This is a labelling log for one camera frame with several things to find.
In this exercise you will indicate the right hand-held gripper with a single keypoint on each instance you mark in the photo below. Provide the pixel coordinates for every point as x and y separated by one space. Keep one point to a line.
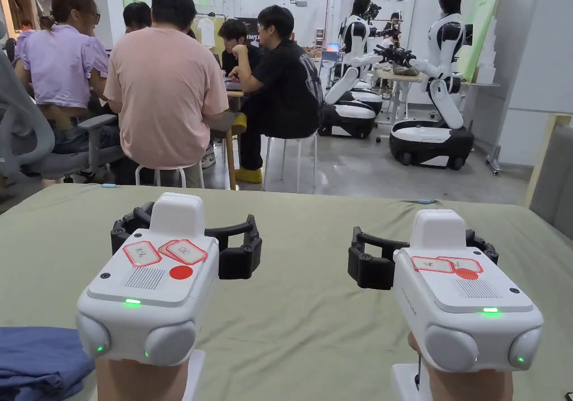
465 311

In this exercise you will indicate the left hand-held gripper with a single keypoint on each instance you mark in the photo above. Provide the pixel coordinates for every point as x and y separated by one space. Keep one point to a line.
147 293

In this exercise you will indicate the person's right hand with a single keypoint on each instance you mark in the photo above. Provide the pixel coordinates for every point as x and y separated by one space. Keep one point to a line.
465 387

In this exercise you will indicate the person's left hand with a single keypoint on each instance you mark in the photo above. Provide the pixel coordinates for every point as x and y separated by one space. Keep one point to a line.
138 383

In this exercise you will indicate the bed with pale green sheet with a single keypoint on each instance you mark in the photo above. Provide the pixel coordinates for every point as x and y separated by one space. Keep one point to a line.
304 320

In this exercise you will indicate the white and black humanoid robot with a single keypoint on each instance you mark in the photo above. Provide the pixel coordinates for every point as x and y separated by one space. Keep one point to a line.
443 60
369 98
353 51

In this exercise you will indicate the wooden desk with white legs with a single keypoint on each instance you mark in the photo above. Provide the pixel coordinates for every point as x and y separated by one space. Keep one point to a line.
398 76

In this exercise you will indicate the dark blue garment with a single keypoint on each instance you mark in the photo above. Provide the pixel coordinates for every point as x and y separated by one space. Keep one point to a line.
40 360

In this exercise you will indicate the clothes rack with white shirt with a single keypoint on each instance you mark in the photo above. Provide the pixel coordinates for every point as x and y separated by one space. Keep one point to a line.
207 27

